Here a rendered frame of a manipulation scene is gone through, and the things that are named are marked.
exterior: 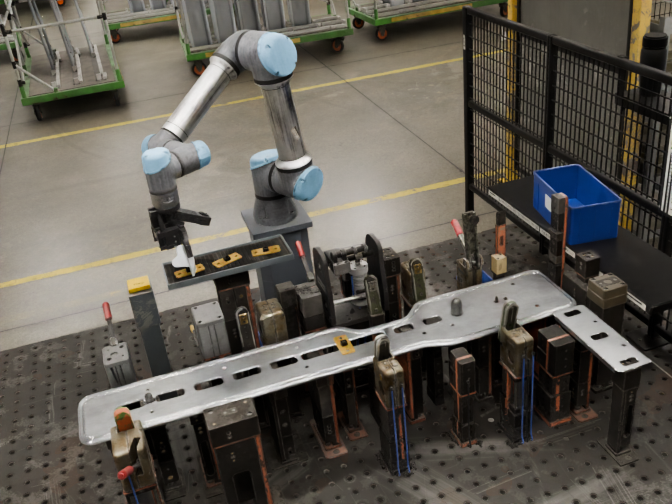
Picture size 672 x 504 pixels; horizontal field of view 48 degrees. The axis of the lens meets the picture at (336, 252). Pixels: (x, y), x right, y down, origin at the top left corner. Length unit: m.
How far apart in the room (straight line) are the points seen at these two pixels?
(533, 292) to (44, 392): 1.61
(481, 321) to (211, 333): 0.74
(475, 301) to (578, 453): 0.49
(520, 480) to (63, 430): 1.37
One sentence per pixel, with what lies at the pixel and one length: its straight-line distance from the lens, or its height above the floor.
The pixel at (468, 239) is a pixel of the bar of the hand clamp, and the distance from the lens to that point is 2.23.
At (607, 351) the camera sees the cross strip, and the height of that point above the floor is 1.00.
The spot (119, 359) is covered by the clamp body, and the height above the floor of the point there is 1.06.
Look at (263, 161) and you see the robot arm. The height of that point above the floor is 1.32.
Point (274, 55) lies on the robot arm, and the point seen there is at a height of 1.69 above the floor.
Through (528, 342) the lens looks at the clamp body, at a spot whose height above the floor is 1.04.
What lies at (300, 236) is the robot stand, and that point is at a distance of 2.52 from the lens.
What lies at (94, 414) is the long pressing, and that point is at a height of 1.00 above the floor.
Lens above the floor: 2.21
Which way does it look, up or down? 29 degrees down
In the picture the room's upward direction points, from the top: 6 degrees counter-clockwise
